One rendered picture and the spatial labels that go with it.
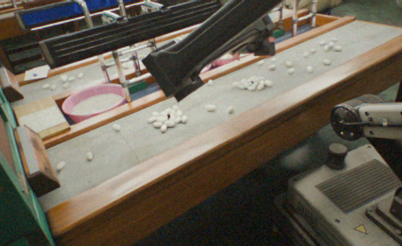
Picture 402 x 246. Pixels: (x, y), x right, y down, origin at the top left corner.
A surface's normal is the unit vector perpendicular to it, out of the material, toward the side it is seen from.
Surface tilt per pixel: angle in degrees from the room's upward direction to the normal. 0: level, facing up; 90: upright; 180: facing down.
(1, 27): 90
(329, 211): 2
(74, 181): 0
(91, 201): 0
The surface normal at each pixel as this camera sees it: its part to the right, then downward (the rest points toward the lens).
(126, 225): 0.56, 0.40
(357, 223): -0.11, -0.83
